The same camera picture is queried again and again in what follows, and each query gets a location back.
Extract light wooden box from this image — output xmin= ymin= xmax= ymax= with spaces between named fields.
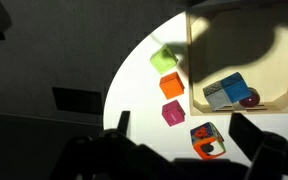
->
xmin=185 ymin=6 xmax=288 ymax=117

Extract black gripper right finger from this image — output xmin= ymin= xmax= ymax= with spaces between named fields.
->
xmin=228 ymin=112 xmax=268 ymax=164

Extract orange toy block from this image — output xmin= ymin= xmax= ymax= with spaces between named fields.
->
xmin=159 ymin=71 xmax=186 ymax=100

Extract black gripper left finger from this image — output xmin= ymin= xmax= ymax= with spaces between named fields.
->
xmin=116 ymin=110 xmax=132 ymax=138

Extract magenta toy block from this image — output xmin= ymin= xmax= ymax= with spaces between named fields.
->
xmin=161 ymin=99 xmax=186 ymax=128

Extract grey toy block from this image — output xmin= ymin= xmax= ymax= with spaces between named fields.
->
xmin=202 ymin=81 xmax=233 ymax=112

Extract multicoloured patterned soft block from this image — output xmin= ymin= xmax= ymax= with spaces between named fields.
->
xmin=189 ymin=121 xmax=226 ymax=160

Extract blue toy block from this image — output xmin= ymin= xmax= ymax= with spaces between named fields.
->
xmin=219 ymin=71 xmax=253 ymax=104

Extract dark maroon ball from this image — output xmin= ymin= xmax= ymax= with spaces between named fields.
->
xmin=238 ymin=87 xmax=262 ymax=109

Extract lime green toy block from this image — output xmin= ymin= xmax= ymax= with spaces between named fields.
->
xmin=149 ymin=44 xmax=179 ymax=76

